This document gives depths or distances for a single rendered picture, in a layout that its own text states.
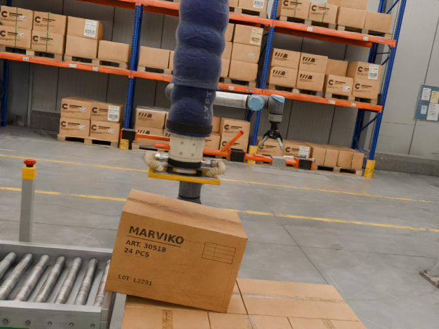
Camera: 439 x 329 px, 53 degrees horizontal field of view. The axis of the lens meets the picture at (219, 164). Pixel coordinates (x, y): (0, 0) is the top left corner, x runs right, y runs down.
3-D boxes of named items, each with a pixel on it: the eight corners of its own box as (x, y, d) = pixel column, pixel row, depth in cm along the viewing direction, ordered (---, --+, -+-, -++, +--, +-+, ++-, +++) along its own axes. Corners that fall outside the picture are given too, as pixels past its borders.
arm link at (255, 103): (160, 82, 284) (263, 95, 272) (166, 81, 296) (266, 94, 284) (159, 100, 287) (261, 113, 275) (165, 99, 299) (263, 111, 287)
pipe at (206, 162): (148, 168, 203) (149, 156, 202) (150, 158, 228) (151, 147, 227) (220, 177, 208) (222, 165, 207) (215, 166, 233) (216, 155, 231)
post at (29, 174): (12, 324, 272) (21, 167, 253) (16, 318, 278) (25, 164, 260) (24, 324, 273) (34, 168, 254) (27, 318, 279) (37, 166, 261)
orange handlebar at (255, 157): (130, 147, 210) (131, 139, 209) (134, 138, 239) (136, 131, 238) (315, 169, 223) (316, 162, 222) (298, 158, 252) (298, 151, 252)
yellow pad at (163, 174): (147, 177, 202) (148, 166, 201) (148, 172, 212) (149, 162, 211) (219, 185, 207) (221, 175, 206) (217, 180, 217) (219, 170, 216)
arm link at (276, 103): (270, 93, 294) (285, 95, 293) (268, 112, 297) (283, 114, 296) (269, 94, 285) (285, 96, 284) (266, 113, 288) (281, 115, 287)
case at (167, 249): (103, 290, 206) (121, 210, 199) (115, 256, 245) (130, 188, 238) (226, 313, 214) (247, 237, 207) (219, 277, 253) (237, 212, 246)
